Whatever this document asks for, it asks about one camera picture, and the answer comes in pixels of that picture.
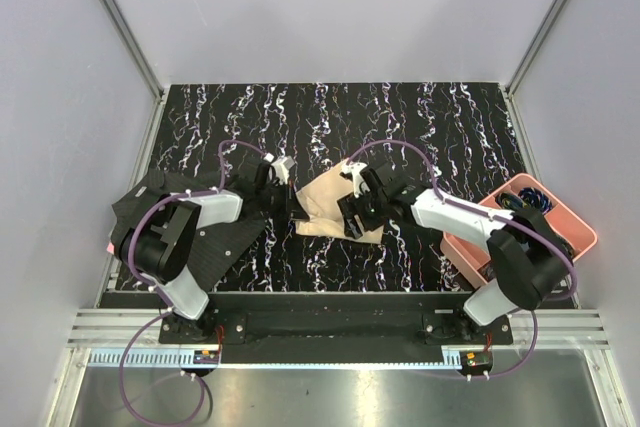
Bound blue patterned sock roll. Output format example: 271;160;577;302
518;187;554;215

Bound beige cloth napkin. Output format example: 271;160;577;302
295;161;383;244

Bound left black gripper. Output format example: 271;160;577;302
255;179;308;221

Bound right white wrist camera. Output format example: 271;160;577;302
341;161;370;198

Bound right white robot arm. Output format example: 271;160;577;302
337;161;576;344

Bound yellow patterned sock roll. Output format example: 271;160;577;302
495;191;523;211

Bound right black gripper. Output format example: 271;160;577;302
337;186;390;240

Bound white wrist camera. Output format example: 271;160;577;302
341;161;370;198
263;153;295;185

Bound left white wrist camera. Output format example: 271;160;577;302
263;153;295;185

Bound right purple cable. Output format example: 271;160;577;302
347;139;579;381

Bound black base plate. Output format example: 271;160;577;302
159;292;513;368

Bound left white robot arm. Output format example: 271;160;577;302
109;155;298;343

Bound slotted cable duct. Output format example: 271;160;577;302
88;348;220;369

